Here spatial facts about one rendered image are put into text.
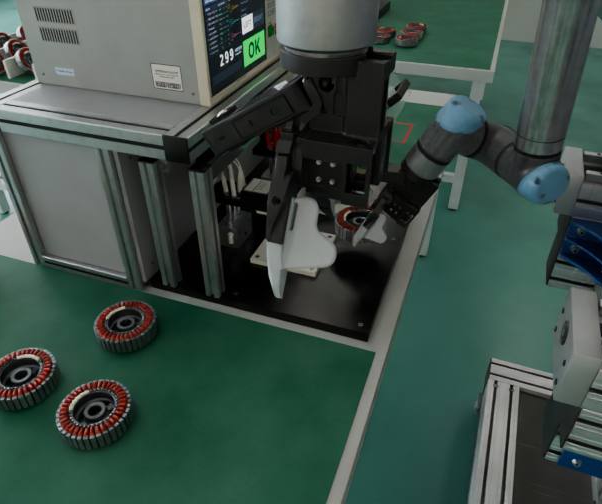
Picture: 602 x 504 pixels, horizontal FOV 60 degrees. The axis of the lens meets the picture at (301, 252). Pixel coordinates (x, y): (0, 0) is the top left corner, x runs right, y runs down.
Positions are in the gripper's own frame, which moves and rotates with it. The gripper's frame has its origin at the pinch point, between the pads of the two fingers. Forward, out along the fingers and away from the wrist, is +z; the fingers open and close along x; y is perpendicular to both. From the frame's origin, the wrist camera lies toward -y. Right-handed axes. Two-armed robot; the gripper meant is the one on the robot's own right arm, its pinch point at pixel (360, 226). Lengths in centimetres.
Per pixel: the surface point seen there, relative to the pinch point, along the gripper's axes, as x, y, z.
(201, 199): -27.5, -27.5, -5.9
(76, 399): -59, -24, 15
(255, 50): 5.4, -38.8, -17.9
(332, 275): -12.4, 0.6, 5.4
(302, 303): -22.9, -1.8, 6.5
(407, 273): -3.0, 14.2, 1.0
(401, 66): 150, -16, 22
